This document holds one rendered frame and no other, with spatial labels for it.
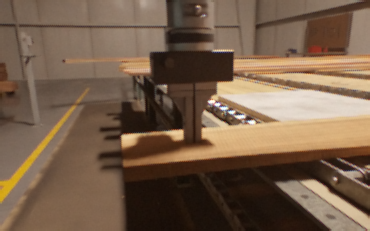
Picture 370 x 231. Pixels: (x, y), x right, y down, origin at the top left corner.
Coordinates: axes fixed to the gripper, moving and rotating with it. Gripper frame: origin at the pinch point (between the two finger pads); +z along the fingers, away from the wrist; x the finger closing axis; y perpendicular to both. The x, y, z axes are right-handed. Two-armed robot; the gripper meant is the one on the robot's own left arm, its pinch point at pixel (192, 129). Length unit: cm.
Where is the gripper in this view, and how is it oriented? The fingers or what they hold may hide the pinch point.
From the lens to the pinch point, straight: 48.8
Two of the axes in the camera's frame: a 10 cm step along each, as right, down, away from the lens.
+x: 9.7, -0.7, 2.2
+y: 2.3, 2.1, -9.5
